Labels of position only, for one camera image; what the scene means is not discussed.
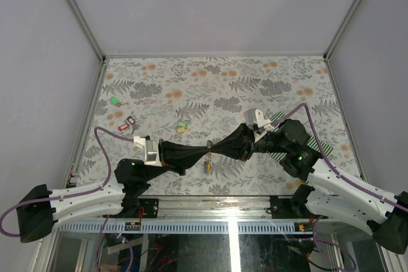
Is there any black tag key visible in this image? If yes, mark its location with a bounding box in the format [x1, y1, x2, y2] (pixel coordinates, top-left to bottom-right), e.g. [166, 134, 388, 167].
[127, 116, 139, 134]

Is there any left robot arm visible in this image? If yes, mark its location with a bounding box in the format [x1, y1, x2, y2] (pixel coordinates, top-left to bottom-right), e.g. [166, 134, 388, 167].
[16, 136, 210, 243]

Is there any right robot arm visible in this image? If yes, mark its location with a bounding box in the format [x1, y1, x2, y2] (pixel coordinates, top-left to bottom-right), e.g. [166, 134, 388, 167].
[210, 119, 407, 254]

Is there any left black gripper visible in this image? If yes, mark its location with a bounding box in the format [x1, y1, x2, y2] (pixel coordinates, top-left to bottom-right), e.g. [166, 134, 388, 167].
[142, 140, 210, 184]

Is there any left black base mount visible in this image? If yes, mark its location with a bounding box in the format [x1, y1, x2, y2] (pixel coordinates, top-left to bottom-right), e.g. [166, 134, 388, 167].
[119, 198, 159, 218]

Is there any green striped cloth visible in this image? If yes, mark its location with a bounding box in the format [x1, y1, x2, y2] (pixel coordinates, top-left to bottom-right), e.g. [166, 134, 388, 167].
[269, 111, 334, 162]

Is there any aluminium front rail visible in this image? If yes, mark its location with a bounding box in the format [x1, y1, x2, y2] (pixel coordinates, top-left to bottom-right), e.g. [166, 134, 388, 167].
[47, 194, 391, 222]

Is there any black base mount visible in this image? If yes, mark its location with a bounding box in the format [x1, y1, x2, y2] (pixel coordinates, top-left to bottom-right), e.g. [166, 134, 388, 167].
[265, 196, 312, 219]
[119, 198, 159, 218]

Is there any light green tag key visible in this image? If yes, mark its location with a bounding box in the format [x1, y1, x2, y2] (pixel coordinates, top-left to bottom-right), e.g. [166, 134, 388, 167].
[177, 120, 188, 127]

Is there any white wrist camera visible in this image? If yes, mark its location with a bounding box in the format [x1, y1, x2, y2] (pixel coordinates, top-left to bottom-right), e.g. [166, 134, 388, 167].
[244, 108, 273, 134]
[133, 136, 162, 167]

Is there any blue slotted cable duct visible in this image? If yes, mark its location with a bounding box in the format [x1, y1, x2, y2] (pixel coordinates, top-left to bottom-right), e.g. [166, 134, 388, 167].
[60, 219, 296, 234]

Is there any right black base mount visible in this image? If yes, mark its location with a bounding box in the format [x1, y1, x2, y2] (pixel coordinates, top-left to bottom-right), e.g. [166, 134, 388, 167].
[265, 196, 312, 219]

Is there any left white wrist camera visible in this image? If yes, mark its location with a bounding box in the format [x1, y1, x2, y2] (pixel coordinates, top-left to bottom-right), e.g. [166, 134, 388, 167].
[133, 136, 162, 167]

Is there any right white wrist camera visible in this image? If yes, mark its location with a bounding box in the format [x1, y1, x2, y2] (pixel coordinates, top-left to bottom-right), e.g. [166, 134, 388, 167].
[244, 108, 273, 134]

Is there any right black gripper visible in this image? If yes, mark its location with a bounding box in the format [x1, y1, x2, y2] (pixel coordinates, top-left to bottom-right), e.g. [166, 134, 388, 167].
[210, 122, 290, 162]

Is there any metal key organizer ring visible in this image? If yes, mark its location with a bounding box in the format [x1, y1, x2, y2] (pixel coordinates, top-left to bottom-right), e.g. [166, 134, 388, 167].
[203, 149, 215, 176]

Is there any red tag key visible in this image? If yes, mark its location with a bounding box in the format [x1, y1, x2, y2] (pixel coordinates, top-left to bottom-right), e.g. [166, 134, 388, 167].
[118, 123, 129, 131]

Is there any yellow tag key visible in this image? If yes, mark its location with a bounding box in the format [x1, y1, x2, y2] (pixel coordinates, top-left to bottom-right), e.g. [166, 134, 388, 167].
[176, 127, 188, 134]

